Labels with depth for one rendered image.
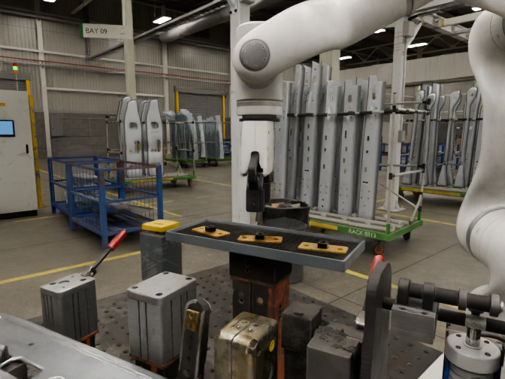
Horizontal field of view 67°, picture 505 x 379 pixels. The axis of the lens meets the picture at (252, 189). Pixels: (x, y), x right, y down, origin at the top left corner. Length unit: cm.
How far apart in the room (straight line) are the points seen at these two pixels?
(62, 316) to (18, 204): 630
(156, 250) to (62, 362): 28
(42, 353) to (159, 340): 21
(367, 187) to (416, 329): 434
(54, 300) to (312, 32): 68
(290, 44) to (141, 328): 50
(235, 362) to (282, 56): 45
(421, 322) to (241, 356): 24
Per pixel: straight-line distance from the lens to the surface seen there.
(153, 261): 88
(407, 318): 50
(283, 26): 61
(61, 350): 77
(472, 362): 55
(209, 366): 120
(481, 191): 85
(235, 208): 443
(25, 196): 712
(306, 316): 59
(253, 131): 66
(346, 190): 495
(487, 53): 84
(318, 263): 63
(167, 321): 66
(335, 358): 55
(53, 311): 87
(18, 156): 705
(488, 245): 80
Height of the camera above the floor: 136
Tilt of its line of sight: 9 degrees down
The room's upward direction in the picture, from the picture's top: straight up
